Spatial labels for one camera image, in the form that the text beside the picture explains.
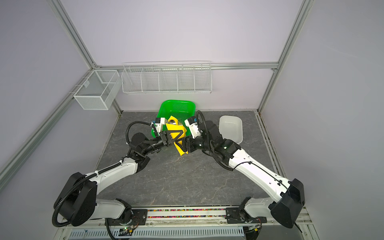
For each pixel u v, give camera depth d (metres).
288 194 0.40
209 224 0.73
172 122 0.70
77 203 0.42
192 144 0.61
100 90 0.97
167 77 0.98
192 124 0.62
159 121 0.70
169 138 0.68
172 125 0.70
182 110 1.20
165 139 0.65
